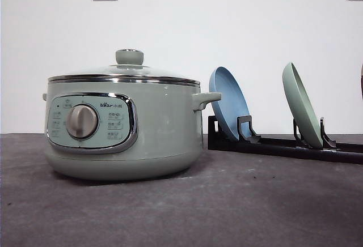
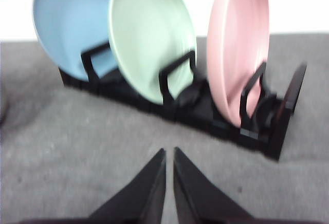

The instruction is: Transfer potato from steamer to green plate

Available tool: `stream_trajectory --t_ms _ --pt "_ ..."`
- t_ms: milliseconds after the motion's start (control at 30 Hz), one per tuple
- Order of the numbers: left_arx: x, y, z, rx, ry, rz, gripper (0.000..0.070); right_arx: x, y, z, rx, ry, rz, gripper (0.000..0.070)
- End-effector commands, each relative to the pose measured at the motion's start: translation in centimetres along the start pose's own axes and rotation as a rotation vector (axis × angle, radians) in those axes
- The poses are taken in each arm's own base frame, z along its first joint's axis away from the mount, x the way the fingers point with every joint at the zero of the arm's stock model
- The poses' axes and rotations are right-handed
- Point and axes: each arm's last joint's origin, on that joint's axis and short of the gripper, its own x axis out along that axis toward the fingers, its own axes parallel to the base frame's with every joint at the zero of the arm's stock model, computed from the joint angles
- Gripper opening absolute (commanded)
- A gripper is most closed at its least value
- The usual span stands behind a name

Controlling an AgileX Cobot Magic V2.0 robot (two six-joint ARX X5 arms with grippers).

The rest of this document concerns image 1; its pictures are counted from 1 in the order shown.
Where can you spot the green electric steamer pot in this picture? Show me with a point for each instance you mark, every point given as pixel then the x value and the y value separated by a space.
pixel 123 129

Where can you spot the glass steamer lid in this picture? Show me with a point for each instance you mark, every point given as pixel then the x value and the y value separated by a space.
pixel 129 69

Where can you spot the green plate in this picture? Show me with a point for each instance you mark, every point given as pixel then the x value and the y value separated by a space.
pixel 301 105

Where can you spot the grey table mat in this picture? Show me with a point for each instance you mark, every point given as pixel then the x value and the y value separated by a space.
pixel 232 199

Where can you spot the black plate rack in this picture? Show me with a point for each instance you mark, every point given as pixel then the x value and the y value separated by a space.
pixel 249 143

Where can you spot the blue plate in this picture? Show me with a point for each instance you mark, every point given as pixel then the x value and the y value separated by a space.
pixel 233 102

